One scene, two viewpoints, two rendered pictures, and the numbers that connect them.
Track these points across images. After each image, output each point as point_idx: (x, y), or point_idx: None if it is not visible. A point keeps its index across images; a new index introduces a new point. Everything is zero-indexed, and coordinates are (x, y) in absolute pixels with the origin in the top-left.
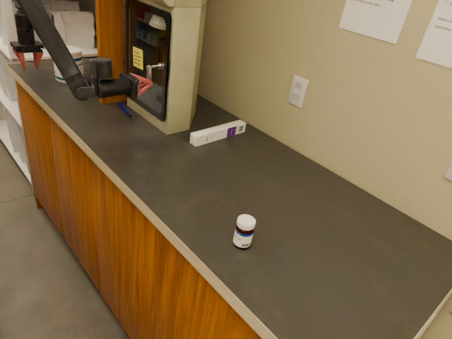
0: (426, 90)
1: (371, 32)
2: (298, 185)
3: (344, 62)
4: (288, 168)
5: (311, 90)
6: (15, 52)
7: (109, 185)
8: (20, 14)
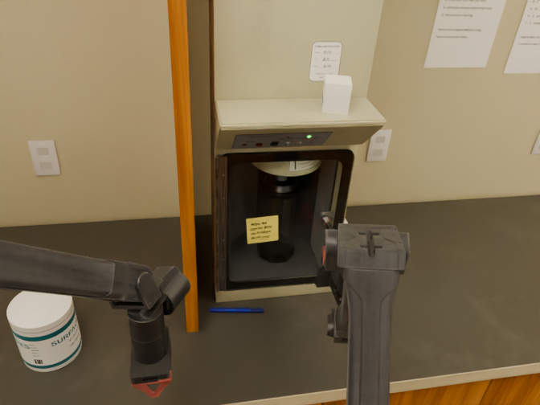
0: (513, 96)
1: (460, 63)
2: (463, 234)
3: (432, 98)
4: (429, 225)
5: (395, 137)
6: (141, 386)
7: None
8: (153, 312)
